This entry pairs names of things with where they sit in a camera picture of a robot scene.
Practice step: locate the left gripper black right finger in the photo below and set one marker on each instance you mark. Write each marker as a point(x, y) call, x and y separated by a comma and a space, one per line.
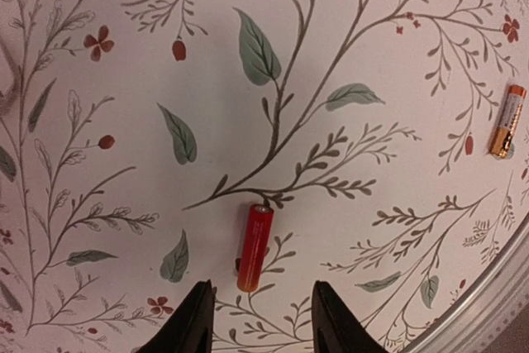
point(334, 327)

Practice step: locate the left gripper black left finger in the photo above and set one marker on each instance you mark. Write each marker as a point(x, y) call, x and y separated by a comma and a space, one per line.
point(189, 329)

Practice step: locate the red battery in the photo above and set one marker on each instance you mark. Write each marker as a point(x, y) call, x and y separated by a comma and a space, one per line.
point(258, 227)

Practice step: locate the gold black battery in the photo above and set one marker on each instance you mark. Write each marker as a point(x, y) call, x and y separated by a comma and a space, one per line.
point(508, 120)

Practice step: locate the floral patterned table mat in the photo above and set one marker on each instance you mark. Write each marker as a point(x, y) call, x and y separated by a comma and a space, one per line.
point(137, 134)

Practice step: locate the front aluminium rail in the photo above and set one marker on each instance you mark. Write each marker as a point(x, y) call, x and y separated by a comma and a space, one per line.
point(492, 302)

